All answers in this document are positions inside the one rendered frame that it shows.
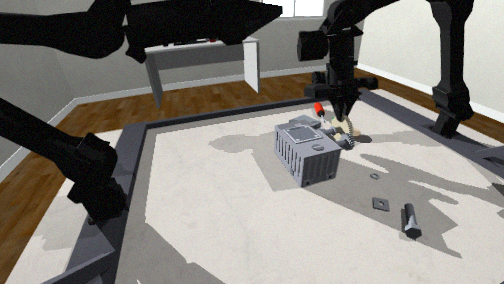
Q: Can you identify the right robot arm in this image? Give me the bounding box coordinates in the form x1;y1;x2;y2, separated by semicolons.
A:
297;0;474;138

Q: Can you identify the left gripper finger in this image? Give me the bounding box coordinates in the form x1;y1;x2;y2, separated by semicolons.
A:
239;0;284;40

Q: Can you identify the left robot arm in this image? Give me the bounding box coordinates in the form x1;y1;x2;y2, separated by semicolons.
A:
0;0;173;223

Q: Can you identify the grey camshaft with large gear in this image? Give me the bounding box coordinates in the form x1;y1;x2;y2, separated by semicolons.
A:
325;114;354;140

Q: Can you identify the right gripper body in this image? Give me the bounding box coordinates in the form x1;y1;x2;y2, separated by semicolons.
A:
304;57;378;98

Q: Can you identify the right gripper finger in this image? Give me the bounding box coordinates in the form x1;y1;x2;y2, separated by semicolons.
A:
342;92;362;117
327;95;346;121

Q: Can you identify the red-handled screwdriver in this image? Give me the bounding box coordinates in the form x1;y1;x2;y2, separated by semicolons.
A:
314;102;326;123

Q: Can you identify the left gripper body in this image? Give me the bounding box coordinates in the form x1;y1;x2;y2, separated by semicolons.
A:
164;0;243;46

